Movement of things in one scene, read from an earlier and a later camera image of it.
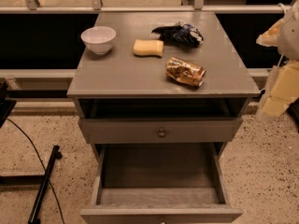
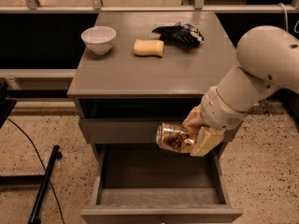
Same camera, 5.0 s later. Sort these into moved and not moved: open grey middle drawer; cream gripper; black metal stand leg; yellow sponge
Moved: cream gripper
Not moved: open grey middle drawer; black metal stand leg; yellow sponge
